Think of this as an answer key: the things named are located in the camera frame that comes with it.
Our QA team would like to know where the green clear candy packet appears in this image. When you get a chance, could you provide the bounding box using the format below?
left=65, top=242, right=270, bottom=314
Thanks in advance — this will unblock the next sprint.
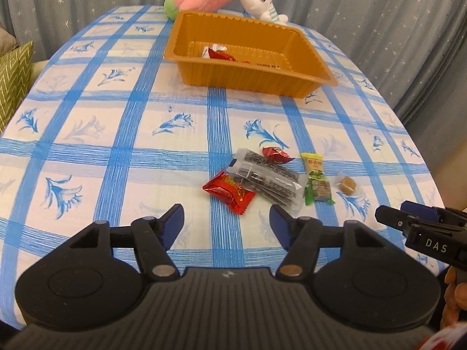
left=305, top=177, right=334, bottom=205

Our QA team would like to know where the clear brown candy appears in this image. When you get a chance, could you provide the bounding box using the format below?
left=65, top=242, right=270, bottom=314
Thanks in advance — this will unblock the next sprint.
left=336, top=174, right=362, bottom=196

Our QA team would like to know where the yellow candy packet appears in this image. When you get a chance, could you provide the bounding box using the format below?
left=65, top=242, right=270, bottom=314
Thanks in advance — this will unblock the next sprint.
left=301, top=153, right=325, bottom=179

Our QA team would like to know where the grey clear snack packet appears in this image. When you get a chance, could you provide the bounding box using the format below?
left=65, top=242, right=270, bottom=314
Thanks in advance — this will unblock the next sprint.
left=226, top=148, right=308, bottom=210

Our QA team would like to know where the red orange snack packet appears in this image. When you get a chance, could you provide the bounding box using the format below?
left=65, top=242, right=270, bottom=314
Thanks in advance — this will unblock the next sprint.
left=203, top=171, right=256, bottom=215

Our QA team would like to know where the small red candy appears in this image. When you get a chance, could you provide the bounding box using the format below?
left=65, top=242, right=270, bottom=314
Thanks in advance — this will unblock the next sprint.
left=262, top=146, right=295, bottom=165

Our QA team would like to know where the red crinkled snack packet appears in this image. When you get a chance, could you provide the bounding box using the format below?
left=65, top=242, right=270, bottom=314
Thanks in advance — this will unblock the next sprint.
left=208, top=48, right=236, bottom=62

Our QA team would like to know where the white green snack packet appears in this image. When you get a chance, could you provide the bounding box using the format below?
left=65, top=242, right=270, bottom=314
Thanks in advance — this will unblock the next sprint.
left=202, top=43, right=227, bottom=59

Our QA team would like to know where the person's right hand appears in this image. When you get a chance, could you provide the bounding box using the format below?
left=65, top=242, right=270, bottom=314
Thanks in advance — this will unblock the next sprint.
left=440, top=267, right=467, bottom=329

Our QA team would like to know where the blue checkered tablecloth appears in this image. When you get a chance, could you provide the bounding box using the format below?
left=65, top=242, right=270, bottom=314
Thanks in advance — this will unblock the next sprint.
left=1, top=6, right=442, bottom=327

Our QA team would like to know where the orange plastic tray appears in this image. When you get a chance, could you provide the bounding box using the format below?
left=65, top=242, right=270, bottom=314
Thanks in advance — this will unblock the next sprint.
left=164, top=11, right=337, bottom=99

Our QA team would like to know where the grey star curtain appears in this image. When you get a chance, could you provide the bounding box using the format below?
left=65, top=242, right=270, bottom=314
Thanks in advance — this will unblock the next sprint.
left=1, top=0, right=466, bottom=168

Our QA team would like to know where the green zigzag cushion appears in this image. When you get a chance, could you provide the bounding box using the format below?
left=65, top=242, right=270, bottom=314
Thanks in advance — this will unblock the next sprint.
left=0, top=41, right=33, bottom=132

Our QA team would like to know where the white bunny plush toy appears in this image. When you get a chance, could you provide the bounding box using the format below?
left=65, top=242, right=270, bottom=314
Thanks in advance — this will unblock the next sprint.
left=240, top=0, right=288, bottom=25

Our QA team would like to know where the beige cushion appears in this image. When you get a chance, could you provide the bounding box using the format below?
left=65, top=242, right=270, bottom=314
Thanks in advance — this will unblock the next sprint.
left=0, top=28, right=18, bottom=57

